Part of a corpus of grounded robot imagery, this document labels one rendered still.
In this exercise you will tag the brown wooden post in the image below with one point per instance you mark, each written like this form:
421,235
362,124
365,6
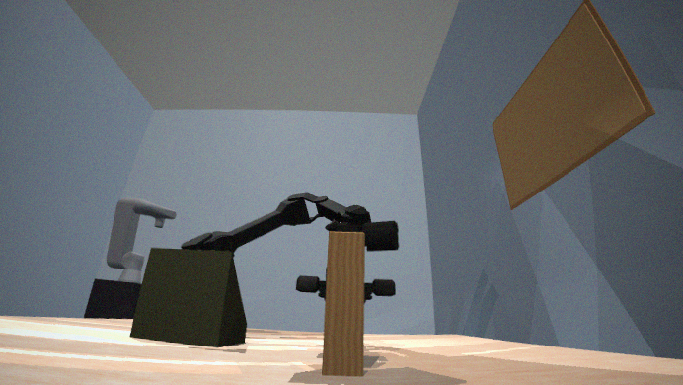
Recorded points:
343,352

